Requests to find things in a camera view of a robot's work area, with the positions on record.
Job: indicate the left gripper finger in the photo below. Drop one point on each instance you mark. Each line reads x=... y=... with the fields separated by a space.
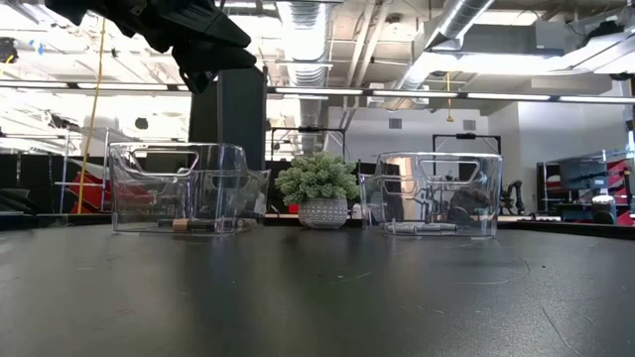
x=213 y=62
x=208 y=30

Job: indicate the clear plastic bin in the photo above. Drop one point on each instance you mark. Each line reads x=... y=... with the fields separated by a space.
x=164 y=198
x=431 y=198

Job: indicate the silver battery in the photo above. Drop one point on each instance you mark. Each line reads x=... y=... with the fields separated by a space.
x=417 y=228

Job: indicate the background black robot arm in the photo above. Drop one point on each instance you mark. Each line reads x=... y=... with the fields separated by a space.
x=516 y=188

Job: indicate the black round ceiling fixture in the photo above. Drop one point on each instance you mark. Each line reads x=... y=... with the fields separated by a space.
x=141 y=123

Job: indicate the long ceiling light tube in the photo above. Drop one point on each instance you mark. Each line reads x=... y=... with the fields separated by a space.
x=506 y=96
x=595 y=99
x=417 y=93
x=317 y=91

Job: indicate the green succulent in grey pot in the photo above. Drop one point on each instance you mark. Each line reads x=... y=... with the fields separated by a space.
x=317 y=183

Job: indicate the black red toolbox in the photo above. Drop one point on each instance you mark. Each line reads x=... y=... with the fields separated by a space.
x=89 y=198

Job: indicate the white box device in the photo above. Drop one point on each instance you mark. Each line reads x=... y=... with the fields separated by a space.
x=357 y=212

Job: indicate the black computer monitor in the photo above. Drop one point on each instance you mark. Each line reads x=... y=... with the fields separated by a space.
x=583 y=173

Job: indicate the white domed dark device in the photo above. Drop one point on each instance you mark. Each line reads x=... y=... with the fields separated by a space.
x=603 y=203

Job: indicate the corrugated silver ceiling duct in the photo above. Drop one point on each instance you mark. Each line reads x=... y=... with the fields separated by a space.
x=307 y=74

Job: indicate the metal rack frame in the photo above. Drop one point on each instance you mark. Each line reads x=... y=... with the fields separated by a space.
x=64 y=188

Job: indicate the smooth silver ceiling duct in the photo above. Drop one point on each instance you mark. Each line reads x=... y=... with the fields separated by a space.
x=461 y=20

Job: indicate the black gantry frame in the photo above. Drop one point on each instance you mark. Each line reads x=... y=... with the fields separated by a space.
x=466 y=135

